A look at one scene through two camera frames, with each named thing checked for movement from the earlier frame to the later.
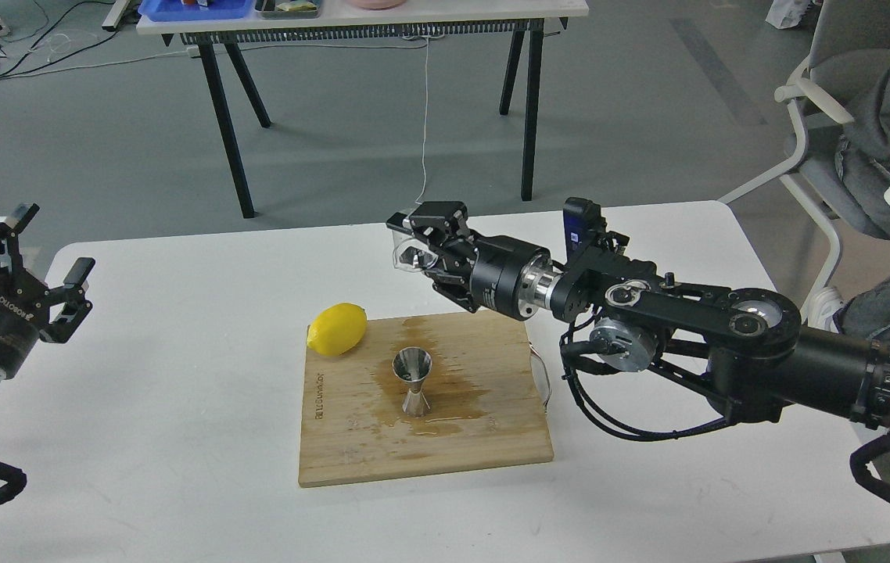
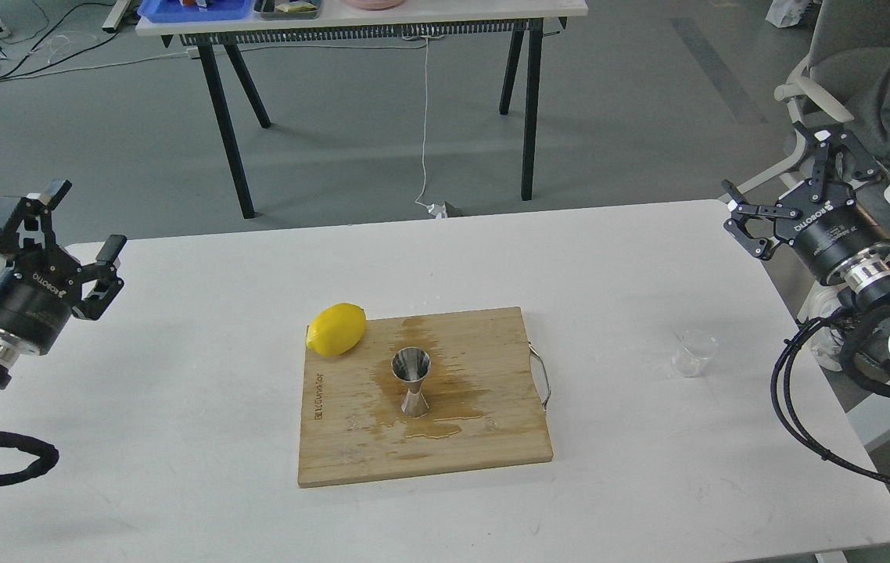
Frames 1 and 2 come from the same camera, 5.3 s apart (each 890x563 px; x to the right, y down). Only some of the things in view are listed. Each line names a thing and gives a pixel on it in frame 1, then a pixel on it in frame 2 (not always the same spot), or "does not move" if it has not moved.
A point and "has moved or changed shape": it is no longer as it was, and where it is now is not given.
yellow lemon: x=337 y=329 does not move
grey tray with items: x=288 y=9 does not move
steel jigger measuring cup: x=413 y=364 does not move
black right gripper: x=497 y=263 → x=826 y=225
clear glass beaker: x=411 y=253 has moved or changed shape
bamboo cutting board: x=483 y=389 does not move
